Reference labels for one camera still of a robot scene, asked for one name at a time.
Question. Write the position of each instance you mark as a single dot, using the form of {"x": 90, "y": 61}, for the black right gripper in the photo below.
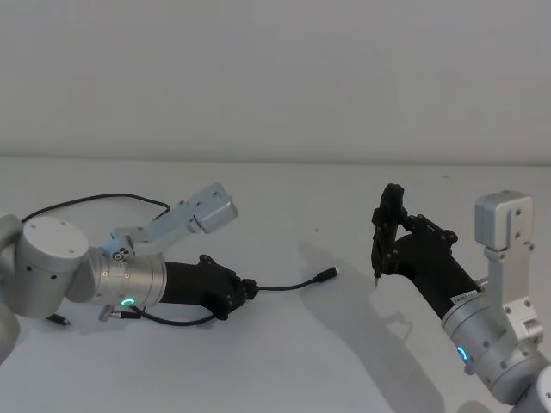
{"x": 426, "y": 266}

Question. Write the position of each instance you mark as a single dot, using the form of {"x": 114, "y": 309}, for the white table cloth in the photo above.
{"x": 267, "y": 353}

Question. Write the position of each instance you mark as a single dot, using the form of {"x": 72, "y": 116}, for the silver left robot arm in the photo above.
{"x": 64, "y": 271}

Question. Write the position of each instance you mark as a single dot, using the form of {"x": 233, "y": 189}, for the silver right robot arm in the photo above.
{"x": 499, "y": 344}

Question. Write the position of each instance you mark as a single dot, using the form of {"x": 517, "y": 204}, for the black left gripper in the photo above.
{"x": 193, "y": 284}

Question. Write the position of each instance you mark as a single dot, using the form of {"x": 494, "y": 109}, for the small black plug silver tip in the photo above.
{"x": 376, "y": 277}

